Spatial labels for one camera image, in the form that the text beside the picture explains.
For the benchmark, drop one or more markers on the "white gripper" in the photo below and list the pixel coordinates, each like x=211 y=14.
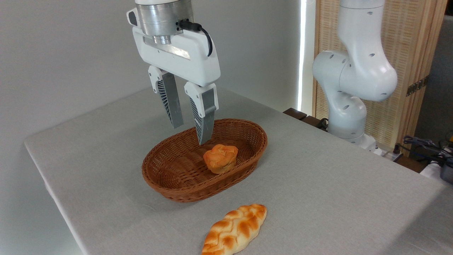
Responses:
x=191 y=63

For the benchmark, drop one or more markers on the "round orange bread bun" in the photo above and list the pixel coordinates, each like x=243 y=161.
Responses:
x=220 y=158

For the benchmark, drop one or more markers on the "braided golden bread loaf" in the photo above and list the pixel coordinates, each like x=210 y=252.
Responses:
x=235 y=228

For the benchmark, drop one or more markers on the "brown wicker oval basket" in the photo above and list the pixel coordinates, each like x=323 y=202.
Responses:
x=177 y=173

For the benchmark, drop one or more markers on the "dark wooden furniture edge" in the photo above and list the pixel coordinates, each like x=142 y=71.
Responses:
x=300 y=115

